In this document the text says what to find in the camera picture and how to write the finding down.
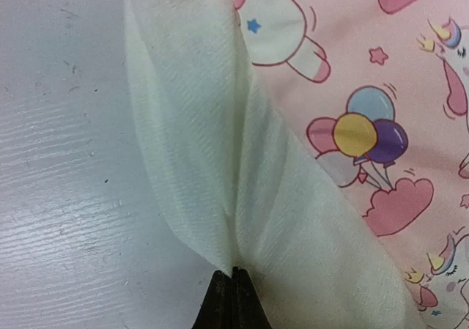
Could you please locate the pink unicorn print blanket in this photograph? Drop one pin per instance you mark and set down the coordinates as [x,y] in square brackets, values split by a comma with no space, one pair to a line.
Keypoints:
[323,143]

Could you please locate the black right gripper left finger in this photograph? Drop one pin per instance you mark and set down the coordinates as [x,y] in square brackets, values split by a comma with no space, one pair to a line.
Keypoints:
[216,308]

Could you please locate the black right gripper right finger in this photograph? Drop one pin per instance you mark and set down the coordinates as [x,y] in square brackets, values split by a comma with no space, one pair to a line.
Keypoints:
[247,310]

